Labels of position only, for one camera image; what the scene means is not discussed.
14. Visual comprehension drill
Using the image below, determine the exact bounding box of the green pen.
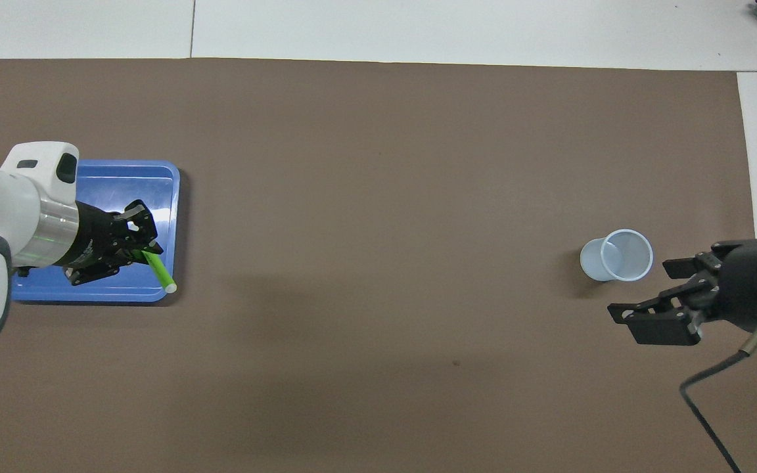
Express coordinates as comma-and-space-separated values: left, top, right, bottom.
142, 250, 177, 294

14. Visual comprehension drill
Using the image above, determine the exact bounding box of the brown table mat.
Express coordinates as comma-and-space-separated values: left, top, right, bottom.
0, 58, 757, 473

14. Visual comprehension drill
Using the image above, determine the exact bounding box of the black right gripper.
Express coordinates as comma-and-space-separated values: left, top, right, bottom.
607, 239, 757, 347

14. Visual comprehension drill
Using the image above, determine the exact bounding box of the clear plastic cup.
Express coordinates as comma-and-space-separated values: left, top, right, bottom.
580, 229, 654, 283

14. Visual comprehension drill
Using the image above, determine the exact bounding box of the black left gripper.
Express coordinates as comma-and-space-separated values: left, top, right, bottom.
53, 200, 164, 287

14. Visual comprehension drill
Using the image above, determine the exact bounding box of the blue plastic tray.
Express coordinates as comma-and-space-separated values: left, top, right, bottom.
11, 159, 181, 304

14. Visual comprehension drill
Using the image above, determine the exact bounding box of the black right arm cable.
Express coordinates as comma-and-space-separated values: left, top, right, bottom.
679, 309, 757, 473

